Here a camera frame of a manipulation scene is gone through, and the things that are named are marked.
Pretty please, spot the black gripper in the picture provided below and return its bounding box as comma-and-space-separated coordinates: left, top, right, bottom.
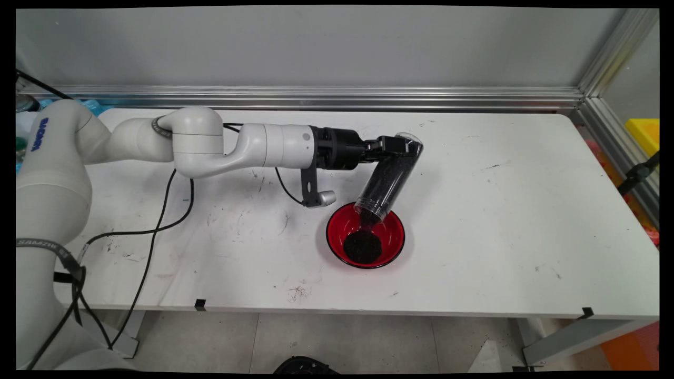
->
310, 126, 412, 171

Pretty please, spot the clear jar with black granules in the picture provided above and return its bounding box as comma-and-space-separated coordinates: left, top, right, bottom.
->
354, 132, 424, 228

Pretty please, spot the red bowl with black rim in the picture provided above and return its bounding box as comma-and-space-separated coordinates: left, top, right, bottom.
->
325, 202, 406, 270

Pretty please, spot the pile of black granules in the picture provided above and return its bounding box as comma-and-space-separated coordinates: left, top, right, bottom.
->
343, 211, 384, 265

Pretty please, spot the black round floor object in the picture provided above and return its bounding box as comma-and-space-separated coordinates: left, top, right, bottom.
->
274, 356, 340, 374

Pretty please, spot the yellow plastic box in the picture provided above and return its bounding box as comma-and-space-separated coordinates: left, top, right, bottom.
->
625, 118, 660, 157

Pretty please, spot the white table leg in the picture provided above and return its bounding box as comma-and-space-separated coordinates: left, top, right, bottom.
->
74, 310, 145, 358
519, 317, 653, 366

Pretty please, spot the blue plastic bag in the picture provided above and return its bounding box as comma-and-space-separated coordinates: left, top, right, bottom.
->
37, 98, 114, 117

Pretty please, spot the orange plastic crate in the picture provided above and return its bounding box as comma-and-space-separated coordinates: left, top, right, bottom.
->
600, 321, 660, 371

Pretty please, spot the long horizontal aluminium frame rail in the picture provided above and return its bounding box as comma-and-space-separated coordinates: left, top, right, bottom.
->
16, 84, 585, 114

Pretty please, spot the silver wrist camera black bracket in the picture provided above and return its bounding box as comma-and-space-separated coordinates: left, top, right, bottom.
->
301, 167, 338, 208

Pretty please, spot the short black camera cable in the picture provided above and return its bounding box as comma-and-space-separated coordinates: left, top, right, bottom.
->
274, 167, 307, 206

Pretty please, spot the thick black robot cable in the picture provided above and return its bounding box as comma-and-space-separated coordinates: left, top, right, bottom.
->
79, 178, 195, 258

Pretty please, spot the short aluminium side rail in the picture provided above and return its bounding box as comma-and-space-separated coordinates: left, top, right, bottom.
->
577, 97, 660, 230

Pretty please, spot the upright aluminium frame post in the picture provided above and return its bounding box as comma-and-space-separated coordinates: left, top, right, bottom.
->
577, 8, 660, 98

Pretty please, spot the black clamp handle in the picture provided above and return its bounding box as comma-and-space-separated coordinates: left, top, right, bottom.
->
617, 152, 660, 196

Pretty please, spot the thin long black cable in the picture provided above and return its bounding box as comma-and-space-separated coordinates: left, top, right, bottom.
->
108, 168, 177, 351

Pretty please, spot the thin black background cable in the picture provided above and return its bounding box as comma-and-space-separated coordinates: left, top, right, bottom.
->
16, 69, 73, 101

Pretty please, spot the black looped cable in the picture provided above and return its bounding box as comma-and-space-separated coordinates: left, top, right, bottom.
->
24, 263, 87, 371

